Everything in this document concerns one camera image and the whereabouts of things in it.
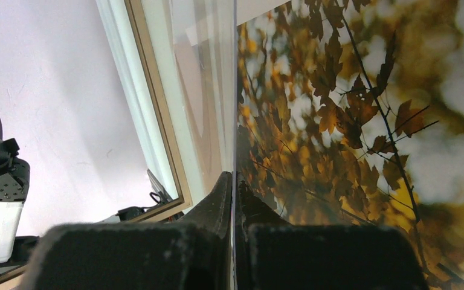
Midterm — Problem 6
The black picture frame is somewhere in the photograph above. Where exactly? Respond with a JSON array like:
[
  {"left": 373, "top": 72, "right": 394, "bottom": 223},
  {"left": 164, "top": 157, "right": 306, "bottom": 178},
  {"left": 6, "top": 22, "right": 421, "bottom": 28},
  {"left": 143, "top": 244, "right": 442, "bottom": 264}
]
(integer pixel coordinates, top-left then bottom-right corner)
[{"left": 0, "top": 1, "right": 191, "bottom": 289}]

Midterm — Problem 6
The autumn leaves photo print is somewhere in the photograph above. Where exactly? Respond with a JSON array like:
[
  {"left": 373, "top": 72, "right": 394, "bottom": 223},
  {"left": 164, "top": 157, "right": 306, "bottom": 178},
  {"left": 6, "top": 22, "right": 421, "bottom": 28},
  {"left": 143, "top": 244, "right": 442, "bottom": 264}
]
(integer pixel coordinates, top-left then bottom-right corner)
[{"left": 237, "top": 1, "right": 464, "bottom": 289}]

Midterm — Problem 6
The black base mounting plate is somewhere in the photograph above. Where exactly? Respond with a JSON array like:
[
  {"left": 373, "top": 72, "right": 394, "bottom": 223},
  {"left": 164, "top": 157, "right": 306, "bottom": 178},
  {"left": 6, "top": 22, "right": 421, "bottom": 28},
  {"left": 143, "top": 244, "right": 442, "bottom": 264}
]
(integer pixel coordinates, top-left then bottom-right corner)
[{"left": 8, "top": 170, "right": 174, "bottom": 263}]

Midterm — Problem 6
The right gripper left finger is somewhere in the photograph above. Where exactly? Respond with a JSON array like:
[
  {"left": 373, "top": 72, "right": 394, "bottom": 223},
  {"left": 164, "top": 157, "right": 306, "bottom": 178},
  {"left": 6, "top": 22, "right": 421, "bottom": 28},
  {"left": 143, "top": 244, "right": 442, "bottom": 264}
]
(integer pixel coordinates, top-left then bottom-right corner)
[{"left": 19, "top": 172, "right": 233, "bottom": 289}]

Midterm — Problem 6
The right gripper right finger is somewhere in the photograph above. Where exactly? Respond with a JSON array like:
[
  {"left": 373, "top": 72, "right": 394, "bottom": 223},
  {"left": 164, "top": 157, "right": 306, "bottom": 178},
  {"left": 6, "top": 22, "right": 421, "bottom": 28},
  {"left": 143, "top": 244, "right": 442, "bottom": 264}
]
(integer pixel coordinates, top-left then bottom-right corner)
[{"left": 235, "top": 181, "right": 428, "bottom": 289}]

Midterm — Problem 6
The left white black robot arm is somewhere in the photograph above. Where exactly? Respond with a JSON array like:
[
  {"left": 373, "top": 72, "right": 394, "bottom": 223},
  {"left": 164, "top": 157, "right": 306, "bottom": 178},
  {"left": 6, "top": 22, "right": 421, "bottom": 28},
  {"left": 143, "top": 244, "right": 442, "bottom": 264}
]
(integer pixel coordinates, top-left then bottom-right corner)
[{"left": 0, "top": 138, "right": 30, "bottom": 263}]

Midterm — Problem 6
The clear acrylic sheet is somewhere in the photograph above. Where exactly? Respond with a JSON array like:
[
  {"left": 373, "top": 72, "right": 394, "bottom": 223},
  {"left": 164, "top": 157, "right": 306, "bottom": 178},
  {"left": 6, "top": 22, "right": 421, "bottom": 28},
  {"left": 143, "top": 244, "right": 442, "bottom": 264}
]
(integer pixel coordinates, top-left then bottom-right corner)
[{"left": 142, "top": 1, "right": 237, "bottom": 289}]

